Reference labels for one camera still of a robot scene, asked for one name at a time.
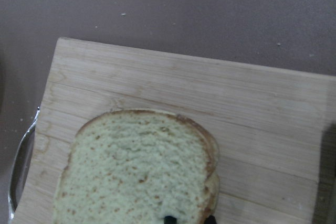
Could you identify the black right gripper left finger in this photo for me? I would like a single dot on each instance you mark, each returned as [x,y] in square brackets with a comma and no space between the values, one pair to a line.
[170,220]

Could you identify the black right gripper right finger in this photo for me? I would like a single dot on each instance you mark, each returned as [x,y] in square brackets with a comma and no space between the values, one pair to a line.
[210,220]

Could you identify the plain bread slice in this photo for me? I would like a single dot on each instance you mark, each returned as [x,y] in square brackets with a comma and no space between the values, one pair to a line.
[138,166]

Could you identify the wooden cutting board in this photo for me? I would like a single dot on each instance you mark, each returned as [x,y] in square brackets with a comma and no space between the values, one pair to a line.
[275,127]

